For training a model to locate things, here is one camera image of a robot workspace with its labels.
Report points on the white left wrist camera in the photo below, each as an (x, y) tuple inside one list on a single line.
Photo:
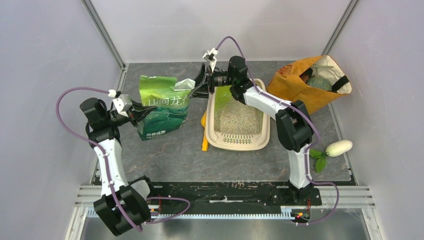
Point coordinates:
[(121, 102)]

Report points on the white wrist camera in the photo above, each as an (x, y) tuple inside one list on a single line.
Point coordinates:
[(121, 102), (211, 57)]

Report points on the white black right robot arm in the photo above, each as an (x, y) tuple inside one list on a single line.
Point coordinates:
[(293, 123)]

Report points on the orange tote bag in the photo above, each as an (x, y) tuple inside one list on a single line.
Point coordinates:
[(289, 82)]

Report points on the green cat litter bag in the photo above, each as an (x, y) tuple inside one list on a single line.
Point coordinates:
[(170, 97)]

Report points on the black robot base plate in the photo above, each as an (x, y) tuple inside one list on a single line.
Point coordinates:
[(230, 197)]

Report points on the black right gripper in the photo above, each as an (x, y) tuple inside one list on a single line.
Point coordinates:
[(203, 92)]

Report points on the beige green litter box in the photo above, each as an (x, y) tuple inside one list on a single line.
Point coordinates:
[(231, 125)]

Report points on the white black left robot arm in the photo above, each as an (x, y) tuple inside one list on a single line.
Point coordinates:
[(123, 204)]

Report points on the white radish with leaves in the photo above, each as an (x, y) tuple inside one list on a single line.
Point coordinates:
[(333, 150)]

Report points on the green melon in bag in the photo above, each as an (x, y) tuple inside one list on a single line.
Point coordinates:
[(318, 82)]

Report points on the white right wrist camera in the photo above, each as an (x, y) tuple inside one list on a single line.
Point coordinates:
[(211, 57)]

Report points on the yellow plastic scoop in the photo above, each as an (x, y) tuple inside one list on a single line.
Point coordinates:
[(205, 143)]

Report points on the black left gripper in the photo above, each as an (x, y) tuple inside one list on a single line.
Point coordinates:
[(136, 113)]

